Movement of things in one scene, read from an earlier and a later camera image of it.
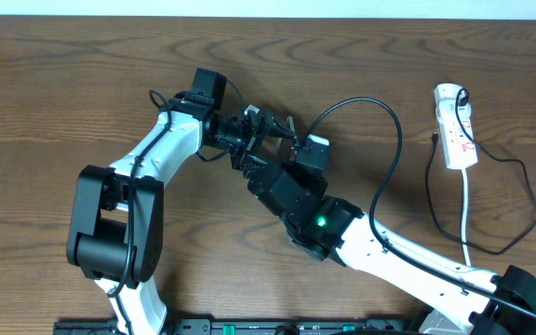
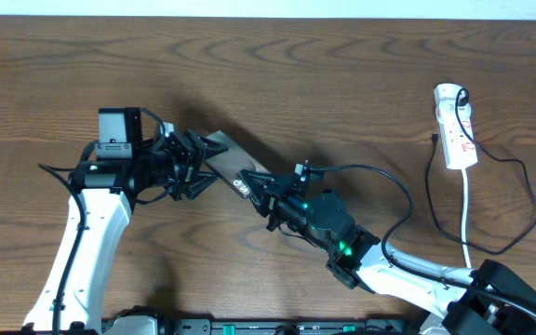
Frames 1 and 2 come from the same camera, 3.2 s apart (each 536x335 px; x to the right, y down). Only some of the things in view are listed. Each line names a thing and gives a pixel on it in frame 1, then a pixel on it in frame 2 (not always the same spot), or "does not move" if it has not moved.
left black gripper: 256,136 -> 192,157
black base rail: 288,326 does not move
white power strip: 459,148 does not move
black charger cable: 462,99 does not move
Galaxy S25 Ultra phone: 284,145 -> 228,164
